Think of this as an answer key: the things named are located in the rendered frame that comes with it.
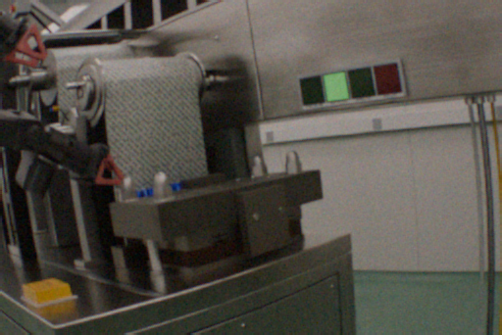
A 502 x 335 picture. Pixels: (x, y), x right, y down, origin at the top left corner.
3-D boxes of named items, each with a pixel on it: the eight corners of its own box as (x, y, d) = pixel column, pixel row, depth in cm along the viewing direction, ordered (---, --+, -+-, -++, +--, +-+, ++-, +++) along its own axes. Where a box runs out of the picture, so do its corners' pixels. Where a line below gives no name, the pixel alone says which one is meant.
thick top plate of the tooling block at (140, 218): (114, 235, 96) (108, 203, 96) (267, 200, 124) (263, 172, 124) (163, 241, 85) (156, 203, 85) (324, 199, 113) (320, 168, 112)
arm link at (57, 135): (48, 124, 88) (41, 120, 92) (32, 160, 87) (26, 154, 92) (76, 140, 92) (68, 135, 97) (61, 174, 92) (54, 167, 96)
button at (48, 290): (25, 298, 79) (22, 284, 79) (57, 290, 84) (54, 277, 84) (38, 306, 74) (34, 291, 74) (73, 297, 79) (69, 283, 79)
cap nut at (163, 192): (149, 202, 90) (144, 174, 90) (166, 198, 92) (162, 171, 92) (161, 202, 87) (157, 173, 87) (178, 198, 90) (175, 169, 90)
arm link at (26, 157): (33, 124, 82) (15, 113, 87) (8, 185, 81) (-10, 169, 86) (77, 147, 92) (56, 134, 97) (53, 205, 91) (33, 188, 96)
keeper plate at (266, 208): (243, 256, 97) (234, 193, 96) (282, 243, 104) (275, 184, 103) (254, 257, 95) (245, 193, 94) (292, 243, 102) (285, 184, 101)
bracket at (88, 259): (73, 265, 106) (51, 121, 104) (97, 261, 110) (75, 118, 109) (82, 268, 102) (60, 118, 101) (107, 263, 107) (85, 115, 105)
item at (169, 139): (117, 209, 102) (105, 113, 101) (209, 191, 118) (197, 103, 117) (119, 209, 102) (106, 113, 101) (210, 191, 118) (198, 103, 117)
